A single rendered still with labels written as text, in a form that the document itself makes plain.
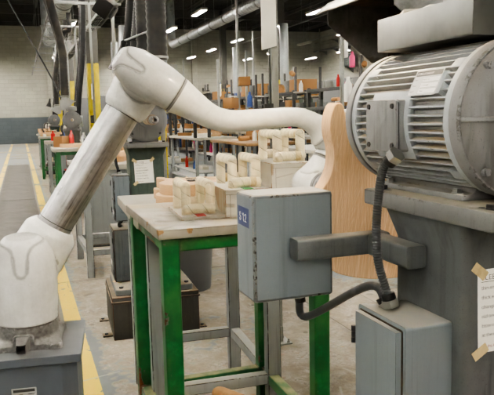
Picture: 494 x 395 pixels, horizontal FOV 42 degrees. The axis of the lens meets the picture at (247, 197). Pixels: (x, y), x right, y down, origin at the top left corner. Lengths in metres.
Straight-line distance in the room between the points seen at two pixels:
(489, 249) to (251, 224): 0.41
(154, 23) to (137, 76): 2.01
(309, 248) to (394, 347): 0.24
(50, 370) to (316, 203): 0.82
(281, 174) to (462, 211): 1.21
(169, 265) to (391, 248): 0.97
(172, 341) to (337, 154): 0.87
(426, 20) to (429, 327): 0.51
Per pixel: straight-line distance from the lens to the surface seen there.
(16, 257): 1.69
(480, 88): 1.02
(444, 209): 1.05
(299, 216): 1.20
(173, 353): 2.05
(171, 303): 2.00
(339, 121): 1.47
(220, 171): 2.31
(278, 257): 1.20
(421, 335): 1.08
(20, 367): 1.68
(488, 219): 0.97
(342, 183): 1.48
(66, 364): 1.70
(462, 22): 1.10
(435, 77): 1.08
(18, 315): 1.71
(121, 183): 3.85
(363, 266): 1.55
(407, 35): 1.22
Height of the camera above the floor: 1.26
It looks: 7 degrees down
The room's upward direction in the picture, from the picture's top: 1 degrees counter-clockwise
